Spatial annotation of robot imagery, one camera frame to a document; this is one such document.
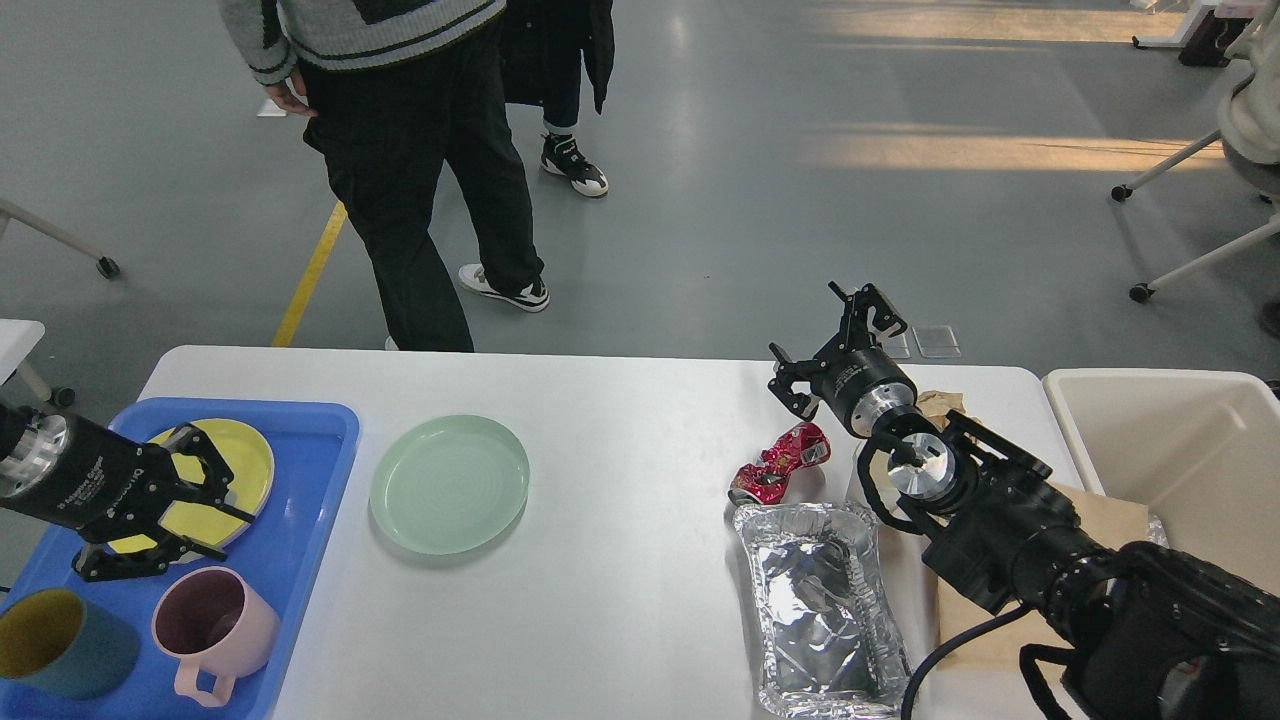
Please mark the blue plastic tray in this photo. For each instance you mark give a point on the blue plastic tray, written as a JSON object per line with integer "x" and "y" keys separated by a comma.
{"x": 314, "y": 447}

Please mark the beige plastic bin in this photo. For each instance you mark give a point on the beige plastic bin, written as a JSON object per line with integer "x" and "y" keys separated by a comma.
{"x": 1199, "y": 449}

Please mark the crumpled brown paper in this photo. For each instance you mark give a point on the crumpled brown paper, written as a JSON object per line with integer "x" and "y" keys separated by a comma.
{"x": 935, "y": 406}

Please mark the seated person in white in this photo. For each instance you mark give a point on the seated person in white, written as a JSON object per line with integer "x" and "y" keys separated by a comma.
{"x": 1248, "y": 117}

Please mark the yellow plate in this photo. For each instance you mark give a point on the yellow plate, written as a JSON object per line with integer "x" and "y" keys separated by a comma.
{"x": 251, "y": 460}

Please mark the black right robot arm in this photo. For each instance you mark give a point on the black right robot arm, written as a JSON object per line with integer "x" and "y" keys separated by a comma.
{"x": 1149, "y": 632}

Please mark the green plate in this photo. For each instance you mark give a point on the green plate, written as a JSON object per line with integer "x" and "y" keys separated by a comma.
{"x": 450, "y": 485}

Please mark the crushed red can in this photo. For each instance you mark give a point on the crushed red can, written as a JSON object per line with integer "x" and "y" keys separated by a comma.
{"x": 764, "y": 481}

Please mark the person in grey sweater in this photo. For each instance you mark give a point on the person in grey sweater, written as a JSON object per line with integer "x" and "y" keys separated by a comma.
{"x": 393, "y": 92}

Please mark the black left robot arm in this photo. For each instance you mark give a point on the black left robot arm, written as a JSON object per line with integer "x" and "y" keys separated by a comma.
{"x": 200, "y": 475}

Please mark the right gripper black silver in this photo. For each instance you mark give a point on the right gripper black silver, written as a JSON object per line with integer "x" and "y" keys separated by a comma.
{"x": 865, "y": 385}

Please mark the person in black coat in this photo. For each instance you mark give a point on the person in black coat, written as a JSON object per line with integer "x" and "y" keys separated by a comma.
{"x": 546, "y": 49}

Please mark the pink mug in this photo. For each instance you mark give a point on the pink mug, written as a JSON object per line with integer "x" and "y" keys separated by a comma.
{"x": 218, "y": 628}

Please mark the teal yellow cup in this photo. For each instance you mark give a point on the teal yellow cup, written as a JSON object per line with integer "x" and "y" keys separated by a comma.
{"x": 56, "y": 642}

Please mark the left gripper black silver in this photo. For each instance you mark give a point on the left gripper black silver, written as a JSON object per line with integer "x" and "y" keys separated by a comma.
{"x": 85, "y": 480}

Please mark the aluminium foil tray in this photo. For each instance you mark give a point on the aluminium foil tray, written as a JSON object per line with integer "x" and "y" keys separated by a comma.
{"x": 830, "y": 646}

